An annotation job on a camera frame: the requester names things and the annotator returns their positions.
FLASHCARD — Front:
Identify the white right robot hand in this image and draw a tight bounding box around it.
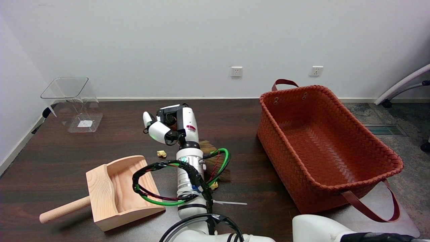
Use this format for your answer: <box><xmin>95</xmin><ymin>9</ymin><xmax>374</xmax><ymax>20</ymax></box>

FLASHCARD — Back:
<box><xmin>143</xmin><ymin>104</ymin><xmax>200</xmax><ymax>148</ymax></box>

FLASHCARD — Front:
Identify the brown straw hand broom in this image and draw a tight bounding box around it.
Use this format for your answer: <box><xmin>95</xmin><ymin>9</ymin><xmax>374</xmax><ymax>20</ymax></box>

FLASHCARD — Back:
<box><xmin>167</xmin><ymin>115</ymin><xmax>231</xmax><ymax>184</ymax></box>

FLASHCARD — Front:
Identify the wooden dustpan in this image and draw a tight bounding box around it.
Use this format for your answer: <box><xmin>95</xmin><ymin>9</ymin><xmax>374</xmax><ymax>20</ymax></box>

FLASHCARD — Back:
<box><xmin>39</xmin><ymin>155</ymin><xmax>166</xmax><ymax>232</ymax></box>

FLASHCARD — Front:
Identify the clear acrylic container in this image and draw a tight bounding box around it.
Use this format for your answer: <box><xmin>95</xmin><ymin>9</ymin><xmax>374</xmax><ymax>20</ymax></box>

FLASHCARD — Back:
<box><xmin>41</xmin><ymin>77</ymin><xmax>103</xmax><ymax>133</ymax></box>

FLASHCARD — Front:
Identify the orange woven basket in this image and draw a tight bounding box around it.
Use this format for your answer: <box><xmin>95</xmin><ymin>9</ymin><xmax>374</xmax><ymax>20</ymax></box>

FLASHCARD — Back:
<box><xmin>257</xmin><ymin>79</ymin><xmax>404</xmax><ymax>223</ymax></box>

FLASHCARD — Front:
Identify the floor vent grille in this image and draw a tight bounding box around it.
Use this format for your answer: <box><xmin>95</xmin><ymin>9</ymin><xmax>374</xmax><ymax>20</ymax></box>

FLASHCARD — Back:
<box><xmin>363</xmin><ymin>124</ymin><xmax>407</xmax><ymax>136</ymax></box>

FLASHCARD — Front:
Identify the black wrapped cable bundle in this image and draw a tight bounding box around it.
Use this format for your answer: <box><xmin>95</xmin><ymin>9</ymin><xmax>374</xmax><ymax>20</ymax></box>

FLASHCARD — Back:
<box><xmin>132</xmin><ymin>160</ymin><xmax>215</xmax><ymax>232</ymax></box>

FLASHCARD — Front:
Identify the black cable loop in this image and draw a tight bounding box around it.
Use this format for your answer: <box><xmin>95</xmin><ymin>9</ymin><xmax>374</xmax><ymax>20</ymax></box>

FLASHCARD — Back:
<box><xmin>160</xmin><ymin>213</ymin><xmax>244</xmax><ymax>242</ymax></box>

